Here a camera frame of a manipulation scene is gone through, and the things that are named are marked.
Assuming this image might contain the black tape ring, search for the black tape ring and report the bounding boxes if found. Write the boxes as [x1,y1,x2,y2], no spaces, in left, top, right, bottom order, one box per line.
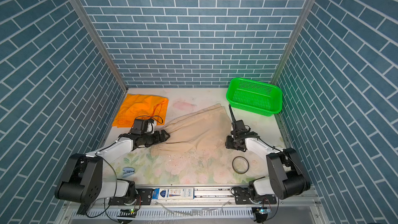
[231,156,250,175]

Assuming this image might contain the green plastic basket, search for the green plastic basket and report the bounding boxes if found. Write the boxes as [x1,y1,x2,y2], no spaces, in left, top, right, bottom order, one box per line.
[226,78,283,117]

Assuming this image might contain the black folded tool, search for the black folded tool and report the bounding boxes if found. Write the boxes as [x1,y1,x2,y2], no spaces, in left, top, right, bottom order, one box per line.
[77,204,90,216]

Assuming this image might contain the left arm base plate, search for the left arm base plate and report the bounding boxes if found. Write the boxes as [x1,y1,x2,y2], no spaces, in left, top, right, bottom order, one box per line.
[108,188,154,206]

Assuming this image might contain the white slotted cable duct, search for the white slotted cable duct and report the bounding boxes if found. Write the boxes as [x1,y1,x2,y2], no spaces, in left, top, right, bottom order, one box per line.
[89,207,254,220]

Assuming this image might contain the aluminium front rail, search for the aluminium front rail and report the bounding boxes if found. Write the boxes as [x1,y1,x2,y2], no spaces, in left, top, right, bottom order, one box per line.
[62,185,318,209]

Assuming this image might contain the beige shorts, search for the beige shorts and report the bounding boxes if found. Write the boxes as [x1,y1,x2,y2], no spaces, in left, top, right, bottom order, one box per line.
[151,104,231,156]

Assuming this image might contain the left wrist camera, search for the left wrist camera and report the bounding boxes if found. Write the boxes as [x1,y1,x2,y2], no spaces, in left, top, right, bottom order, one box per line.
[147,119,157,133]

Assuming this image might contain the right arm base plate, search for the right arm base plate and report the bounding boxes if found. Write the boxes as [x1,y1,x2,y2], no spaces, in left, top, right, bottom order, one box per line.
[230,186,277,205]

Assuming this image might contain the blue white small clip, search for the blue white small clip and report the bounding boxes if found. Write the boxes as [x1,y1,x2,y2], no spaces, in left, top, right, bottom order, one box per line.
[122,167,135,178]

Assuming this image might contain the orange shorts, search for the orange shorts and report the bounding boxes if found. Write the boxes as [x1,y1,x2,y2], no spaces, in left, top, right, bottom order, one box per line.
[112,94,169,128]

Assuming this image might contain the white blue paper box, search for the white blue paper box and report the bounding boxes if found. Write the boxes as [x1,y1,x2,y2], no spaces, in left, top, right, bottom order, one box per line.
[152,187,194,200]

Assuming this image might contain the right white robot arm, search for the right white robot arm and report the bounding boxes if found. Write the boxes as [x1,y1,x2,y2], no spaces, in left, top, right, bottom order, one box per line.
[226,120,311,202]

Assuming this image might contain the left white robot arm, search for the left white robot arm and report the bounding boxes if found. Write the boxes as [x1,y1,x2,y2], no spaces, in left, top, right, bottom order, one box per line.
[55,119,170,206]

